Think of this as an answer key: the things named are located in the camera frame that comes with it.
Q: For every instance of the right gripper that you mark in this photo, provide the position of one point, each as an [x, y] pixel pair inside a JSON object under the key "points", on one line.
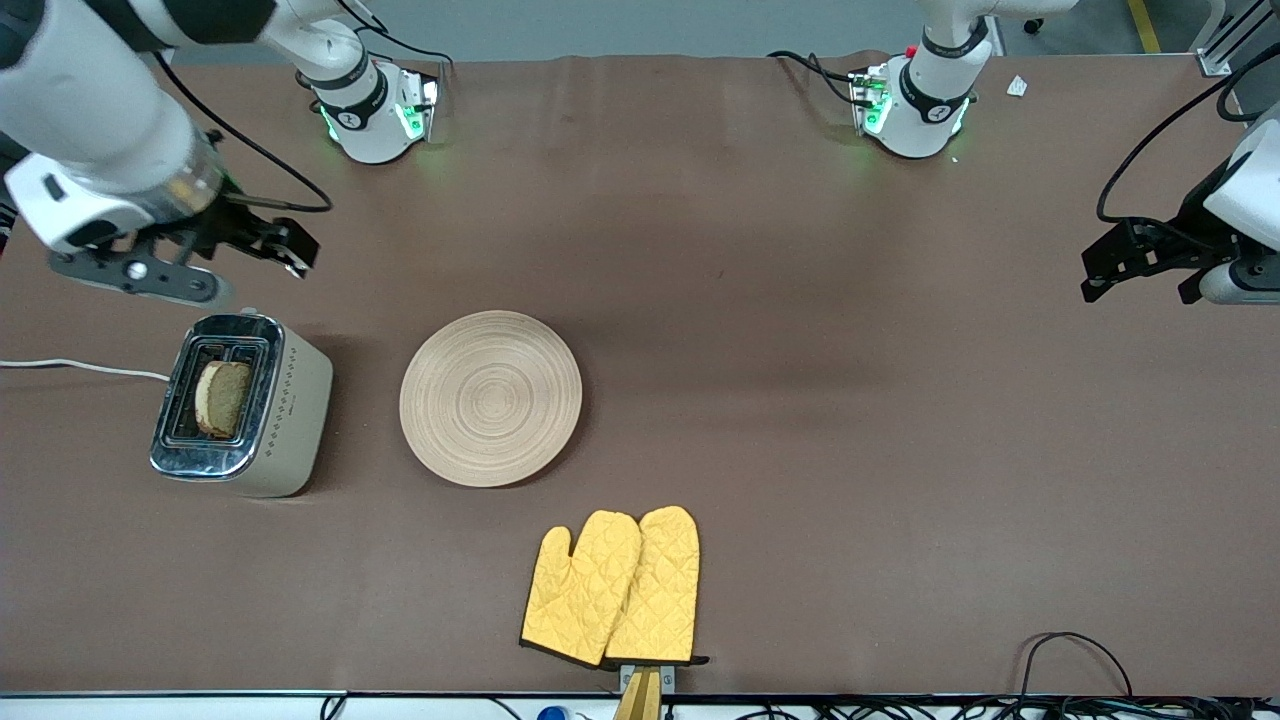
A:
{"points": [[228, 222]]}

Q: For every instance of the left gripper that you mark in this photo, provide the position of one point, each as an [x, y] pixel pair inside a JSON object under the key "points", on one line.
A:
{"points": [[1193, 221]]}

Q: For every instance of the brown bread slice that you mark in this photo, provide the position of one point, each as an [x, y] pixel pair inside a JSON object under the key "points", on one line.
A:
{"points": [[222, 398]]}

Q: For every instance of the round wooden plate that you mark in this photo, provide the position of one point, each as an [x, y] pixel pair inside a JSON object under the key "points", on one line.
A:
{"points": [[490, 400]]}

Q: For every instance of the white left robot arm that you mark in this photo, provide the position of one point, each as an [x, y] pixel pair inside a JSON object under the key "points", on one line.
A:
{"points": [[930, 120]]}

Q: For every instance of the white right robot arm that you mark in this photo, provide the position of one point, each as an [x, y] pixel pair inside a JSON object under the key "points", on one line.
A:
{"points": [[90, 90]]}

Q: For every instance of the beige and chrome toaster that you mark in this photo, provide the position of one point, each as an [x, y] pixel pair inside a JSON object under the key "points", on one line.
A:
{"points": [[290, 420]]}

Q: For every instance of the base connector box green lights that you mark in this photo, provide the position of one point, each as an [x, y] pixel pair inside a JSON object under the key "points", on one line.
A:
{"points": [[418, 110], [870, 100]]}

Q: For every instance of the small white paper scrap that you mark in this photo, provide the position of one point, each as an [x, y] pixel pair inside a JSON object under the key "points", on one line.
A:
{"points": [[1017, 86]]}

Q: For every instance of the yellow quilted oven mitt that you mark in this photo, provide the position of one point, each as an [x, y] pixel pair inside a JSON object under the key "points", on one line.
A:
{"points": [[580, 590], [660, 590]]}

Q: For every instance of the small blue object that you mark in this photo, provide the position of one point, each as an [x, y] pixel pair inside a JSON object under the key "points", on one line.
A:
{"points": [[551, 713]]}

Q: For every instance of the yellow wooden beam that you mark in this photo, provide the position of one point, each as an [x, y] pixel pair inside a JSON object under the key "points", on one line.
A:
{"points": [[640, 700]]}

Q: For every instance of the aluminium frame profile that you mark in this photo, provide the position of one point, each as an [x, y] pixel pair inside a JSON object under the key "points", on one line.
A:
{"points": [[1215, 62]]}

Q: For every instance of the grey metal bracket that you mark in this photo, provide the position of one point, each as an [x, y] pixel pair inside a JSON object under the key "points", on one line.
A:
{"points": [[668, 680]]}

